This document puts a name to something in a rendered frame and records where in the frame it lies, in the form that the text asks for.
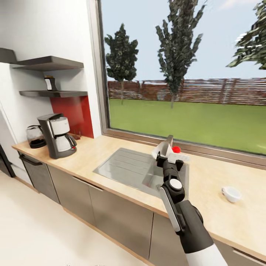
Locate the bottle of coffee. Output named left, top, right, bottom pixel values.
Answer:
left=45, top=76, right=57, bottom=91

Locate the coffee cup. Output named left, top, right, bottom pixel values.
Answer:
left=221, top=187, right=242, bottom=202

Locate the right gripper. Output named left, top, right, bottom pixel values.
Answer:
left=156, top=151, right=183, bottom=173

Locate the paper coffee filter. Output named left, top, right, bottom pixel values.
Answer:
left=151, top=141, right=174, bottom=159

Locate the electric kettle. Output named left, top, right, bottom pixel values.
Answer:
left=26, top=125, right=47, bottom=149

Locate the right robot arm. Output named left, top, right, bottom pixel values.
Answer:
left=156, top=151, right=228, bottom=266

